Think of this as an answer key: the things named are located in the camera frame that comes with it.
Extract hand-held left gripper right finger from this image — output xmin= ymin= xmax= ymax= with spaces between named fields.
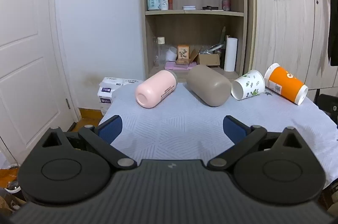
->
xmin=207 ymin=115 xmax=305 ymax=171

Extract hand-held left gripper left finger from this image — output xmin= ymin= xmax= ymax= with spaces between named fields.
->
xmin=41 ymin=115 xmax=138 ymax=170

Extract white paper cup green print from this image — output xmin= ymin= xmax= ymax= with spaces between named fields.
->
xmin=231 ymin=70 xmax=265 ymax=100

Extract taupe cup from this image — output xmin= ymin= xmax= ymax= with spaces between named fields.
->
xmin=186 ymin=64 xmax=232 ymax=107

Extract pink cup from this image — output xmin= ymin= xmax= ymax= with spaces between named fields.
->
xmin=135 ymin=70 xmax=177 ymax=109

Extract orange paper cup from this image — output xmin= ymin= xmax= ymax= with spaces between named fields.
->
xmin=264 ymin=63 xmax=308 ymax=106

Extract white tissue pack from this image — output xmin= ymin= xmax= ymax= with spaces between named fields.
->
xmin=97 ymin=77 xmax=144 ymax=115

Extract pale blue patterned tablecloth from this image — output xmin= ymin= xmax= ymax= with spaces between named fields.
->
xmin=98 ymin=81 xmax=338 ymax=187

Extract open cardboard box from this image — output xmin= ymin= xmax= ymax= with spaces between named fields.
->
xmin=190 ymin=48 xmax=221 ymax=67

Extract white paper roll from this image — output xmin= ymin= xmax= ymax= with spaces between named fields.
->
xmin=224 ymin=37 xmax=238 ymax=72

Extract pink flat box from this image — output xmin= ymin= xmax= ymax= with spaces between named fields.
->
xmin=165 ymin=61 xmax=197 ymax=71

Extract clear bottle cream cap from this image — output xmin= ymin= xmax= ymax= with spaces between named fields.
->
xmin=156 ymin=37 xmax=166 ymax=66

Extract floral print box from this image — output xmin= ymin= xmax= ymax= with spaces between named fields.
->
xmin=177 ymin=45 xmax=191 ymax=59

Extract white plastic tub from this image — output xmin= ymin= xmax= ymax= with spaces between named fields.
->
xmin=166 ymin=47 xmax=178 ymax=61

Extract black chair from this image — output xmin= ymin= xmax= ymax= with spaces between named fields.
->
xmin=315 ymin=93 xmax=338 ymax=124

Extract light wood wardrobe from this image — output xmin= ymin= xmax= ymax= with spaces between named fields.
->
xmin=244 ymin=0 xmax=338 ymax=90

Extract white door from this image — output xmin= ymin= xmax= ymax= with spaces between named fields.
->
xmin=0 ymin=0 xmax=80 ymax=164

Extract orange plastic bag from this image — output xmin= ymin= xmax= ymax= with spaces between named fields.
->
xmin=0 ymin=168 xmax=19 ymax=187

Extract wooden shelf unit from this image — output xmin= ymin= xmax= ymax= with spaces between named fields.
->
xmin=139 ymin=0 xmax=249 ymax=83

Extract black hanging garment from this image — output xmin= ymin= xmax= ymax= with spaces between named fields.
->
xmin=322 ymin=0 xmax=338 ymax=67

